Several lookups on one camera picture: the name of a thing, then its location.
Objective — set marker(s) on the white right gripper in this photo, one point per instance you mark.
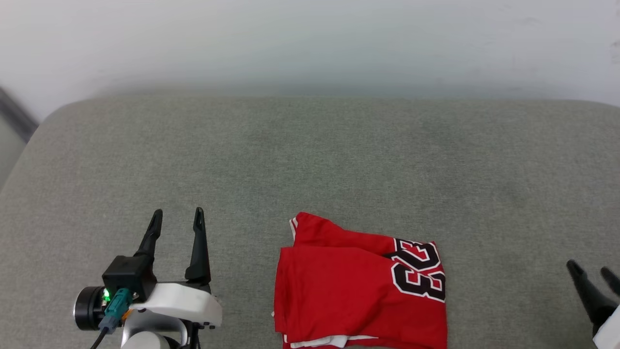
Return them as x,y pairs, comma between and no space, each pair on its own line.
609,332

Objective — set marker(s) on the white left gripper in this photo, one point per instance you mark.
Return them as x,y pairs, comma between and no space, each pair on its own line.
179,303

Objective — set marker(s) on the red basketball jersey number 23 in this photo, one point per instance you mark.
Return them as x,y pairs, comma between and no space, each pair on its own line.
348,291

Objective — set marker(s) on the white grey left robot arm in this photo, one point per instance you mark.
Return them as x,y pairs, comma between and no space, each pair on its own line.
145,334

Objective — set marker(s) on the grey fabric sofa cushion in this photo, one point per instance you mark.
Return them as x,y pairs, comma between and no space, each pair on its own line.
339,160

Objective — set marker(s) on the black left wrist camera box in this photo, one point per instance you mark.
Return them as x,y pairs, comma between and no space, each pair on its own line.
128,274

